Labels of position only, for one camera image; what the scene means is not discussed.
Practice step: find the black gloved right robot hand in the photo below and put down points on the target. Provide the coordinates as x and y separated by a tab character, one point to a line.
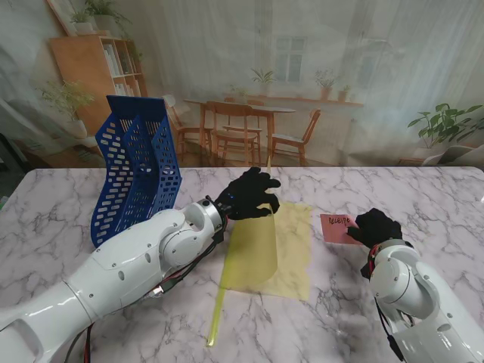
378	228

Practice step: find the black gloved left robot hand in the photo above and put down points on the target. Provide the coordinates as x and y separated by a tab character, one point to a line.
246	196

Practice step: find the pink paper receipt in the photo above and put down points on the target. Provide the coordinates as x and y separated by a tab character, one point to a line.
332	230

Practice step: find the yellow-green translucent file folder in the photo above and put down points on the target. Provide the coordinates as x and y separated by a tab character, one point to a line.
291	246

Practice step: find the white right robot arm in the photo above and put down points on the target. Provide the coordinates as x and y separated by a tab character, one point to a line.
416	295

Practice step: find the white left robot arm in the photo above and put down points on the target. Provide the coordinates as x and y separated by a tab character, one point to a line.
125	272

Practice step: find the blue perforated file rack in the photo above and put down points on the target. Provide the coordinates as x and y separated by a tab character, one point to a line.
128	189

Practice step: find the printed room scene backdrop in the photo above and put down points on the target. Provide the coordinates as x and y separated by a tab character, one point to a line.
227	45

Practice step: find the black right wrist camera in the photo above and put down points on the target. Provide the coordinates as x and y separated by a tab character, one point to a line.
366	270

